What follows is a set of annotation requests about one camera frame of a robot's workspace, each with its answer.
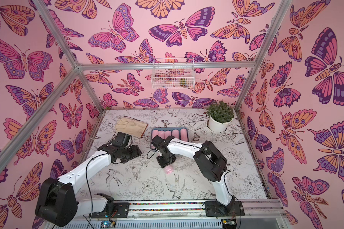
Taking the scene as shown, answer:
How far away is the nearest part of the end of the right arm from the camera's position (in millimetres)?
672

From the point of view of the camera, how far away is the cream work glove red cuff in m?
1.08

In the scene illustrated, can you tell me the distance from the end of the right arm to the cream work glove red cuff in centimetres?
31
